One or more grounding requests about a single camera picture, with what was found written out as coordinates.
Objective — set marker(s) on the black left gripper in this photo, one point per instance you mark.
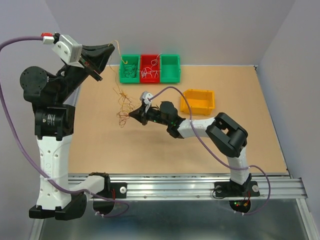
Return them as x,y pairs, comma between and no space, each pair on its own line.
96,56

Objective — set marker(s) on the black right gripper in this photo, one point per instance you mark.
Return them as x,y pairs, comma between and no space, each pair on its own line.
140,115

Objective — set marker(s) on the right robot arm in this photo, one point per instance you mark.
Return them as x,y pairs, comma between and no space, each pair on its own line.
227,135

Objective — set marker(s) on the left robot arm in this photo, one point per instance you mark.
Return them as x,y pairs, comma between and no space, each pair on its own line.
54,128

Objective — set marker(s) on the left green plastic bin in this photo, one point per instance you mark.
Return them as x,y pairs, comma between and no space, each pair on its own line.
129,69

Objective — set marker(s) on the green plastic bin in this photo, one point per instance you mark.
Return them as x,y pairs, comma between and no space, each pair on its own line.
129,69
170,69

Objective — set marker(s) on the yellow plastic bin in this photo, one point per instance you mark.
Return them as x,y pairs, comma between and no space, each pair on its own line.
201,102

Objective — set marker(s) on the red plastic bin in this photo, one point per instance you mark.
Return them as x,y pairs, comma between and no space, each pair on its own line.
149,72

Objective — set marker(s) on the right green plastic bin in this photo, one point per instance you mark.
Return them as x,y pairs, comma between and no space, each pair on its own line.
170,69

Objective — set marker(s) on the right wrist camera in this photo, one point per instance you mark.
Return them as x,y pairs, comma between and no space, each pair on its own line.
146,99

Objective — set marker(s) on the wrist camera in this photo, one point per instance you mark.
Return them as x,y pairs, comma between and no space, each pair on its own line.
146,99
68,50

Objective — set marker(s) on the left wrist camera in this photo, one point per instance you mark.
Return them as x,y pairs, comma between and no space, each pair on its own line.
68,50

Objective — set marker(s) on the aluminium rail frame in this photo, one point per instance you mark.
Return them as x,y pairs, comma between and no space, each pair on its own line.
158,167

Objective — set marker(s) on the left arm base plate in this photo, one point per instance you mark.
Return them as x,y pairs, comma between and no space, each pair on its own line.
114,190

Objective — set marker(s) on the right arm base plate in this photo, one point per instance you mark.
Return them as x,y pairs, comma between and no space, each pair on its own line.
229,189

